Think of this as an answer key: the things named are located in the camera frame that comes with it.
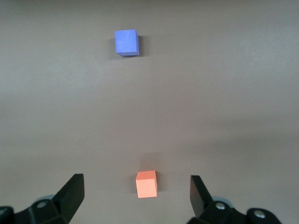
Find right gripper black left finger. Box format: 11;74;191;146
0;173;85;224

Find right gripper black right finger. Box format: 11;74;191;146
186;175;280;224

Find purple foam block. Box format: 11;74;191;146
114;29;140;57

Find orange foam block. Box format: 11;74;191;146
135;170;157;199

